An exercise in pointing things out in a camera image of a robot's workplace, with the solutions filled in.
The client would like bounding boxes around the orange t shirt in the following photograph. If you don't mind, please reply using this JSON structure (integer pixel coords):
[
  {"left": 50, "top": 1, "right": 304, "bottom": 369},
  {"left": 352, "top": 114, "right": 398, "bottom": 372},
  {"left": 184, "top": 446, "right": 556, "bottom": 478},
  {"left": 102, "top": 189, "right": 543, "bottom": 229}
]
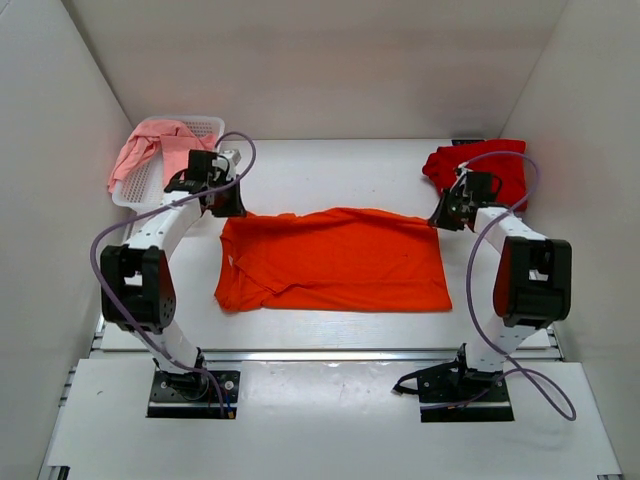
[{"left": 215, "top": 207, "right": 452, "bottom": 313}]

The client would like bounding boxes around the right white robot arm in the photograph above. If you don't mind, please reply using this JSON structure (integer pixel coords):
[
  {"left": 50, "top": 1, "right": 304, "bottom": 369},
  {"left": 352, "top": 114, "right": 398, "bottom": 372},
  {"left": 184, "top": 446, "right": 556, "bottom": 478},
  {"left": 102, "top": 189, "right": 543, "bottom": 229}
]
[{"left": 429, "top": 167, "right": 573, "bottom": 401}]

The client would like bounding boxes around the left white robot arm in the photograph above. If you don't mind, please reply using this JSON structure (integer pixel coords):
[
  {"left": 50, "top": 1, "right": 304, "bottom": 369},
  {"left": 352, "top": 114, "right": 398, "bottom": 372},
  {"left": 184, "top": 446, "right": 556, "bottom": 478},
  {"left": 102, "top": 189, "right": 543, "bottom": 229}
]
[{"left": 100, "top": 149, "right": 246, "bottom": 398}]

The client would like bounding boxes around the red folded t shirt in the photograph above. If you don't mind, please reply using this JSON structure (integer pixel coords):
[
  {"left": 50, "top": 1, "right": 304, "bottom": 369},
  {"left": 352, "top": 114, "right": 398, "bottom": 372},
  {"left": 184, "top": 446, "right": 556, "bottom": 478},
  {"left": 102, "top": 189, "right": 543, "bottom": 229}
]
[{"left": 422, "top": 139, "right": 527, "bottom": 207}]

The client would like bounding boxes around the pink t shirt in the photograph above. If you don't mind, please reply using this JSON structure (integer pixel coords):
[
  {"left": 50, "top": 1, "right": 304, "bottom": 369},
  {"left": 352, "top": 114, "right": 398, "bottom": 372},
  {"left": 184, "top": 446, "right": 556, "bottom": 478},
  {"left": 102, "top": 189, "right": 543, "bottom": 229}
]
[{"left": 107, "top": 116, "right": 224, "bottom": 193}]

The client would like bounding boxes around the white plastic basket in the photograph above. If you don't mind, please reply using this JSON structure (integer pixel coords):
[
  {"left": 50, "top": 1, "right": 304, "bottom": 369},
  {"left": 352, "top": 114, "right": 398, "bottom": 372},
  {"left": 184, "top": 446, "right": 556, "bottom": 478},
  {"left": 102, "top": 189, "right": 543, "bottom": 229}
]
[{"left": 111, "top": 115, "right": 225, "bottom": 213}]

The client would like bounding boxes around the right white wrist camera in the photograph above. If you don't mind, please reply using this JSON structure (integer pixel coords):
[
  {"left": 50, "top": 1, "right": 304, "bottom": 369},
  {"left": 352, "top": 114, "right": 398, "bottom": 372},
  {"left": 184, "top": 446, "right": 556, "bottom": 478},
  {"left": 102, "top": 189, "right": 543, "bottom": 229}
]
[{"left": 450, "top": 163, "right": 471, "bottom": 198}]

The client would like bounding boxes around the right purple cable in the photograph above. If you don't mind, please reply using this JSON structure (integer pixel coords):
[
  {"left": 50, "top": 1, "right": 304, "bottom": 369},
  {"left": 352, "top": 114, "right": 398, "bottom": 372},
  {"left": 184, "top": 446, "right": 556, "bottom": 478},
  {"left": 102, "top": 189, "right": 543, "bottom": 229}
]
[{"left": 418, "top": 151, "right": 577, "bottom": 422}]

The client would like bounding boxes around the purple cable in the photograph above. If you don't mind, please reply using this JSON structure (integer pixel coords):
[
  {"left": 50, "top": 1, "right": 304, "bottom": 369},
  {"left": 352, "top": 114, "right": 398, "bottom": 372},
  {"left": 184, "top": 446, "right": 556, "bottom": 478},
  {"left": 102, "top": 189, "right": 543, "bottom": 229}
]
[
  {"left": 88, "top": 130, "right": 257, "bottom": 419},
  {"left": 418, "top": 151, "right": 577, "bottom": 422}
]

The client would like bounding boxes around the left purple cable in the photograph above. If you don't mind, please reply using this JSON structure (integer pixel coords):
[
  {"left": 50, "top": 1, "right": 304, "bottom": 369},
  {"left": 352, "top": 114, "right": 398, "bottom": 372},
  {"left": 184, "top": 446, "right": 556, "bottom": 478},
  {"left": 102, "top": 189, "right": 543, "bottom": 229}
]
[{"left": 88, "top": 130, "right": 257, "bottom": 419}]

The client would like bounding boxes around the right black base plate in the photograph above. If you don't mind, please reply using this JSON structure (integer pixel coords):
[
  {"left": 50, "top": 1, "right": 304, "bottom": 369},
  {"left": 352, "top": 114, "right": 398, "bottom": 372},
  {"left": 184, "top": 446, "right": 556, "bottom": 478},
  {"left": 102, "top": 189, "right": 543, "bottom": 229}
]
[{"left": 392, "top": 360, "right": 515, "bottom": 423}]

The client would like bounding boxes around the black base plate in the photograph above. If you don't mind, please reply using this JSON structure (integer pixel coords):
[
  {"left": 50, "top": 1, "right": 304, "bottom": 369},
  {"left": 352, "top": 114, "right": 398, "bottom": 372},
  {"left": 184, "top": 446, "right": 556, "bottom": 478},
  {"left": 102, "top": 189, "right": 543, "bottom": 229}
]
[
  {"left": 146, "top": 369, "right": 241, "bottom": 420},
  {"left": 392, "top": 360, "right": 515, "bottom": 423}
]

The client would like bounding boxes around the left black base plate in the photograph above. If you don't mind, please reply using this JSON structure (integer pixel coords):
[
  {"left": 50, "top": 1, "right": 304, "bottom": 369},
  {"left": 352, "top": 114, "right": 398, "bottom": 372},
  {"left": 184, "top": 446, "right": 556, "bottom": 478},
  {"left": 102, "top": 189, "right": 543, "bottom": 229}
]
[{"left": 146, "top": 369, "right": 241, "bottom": 420}]

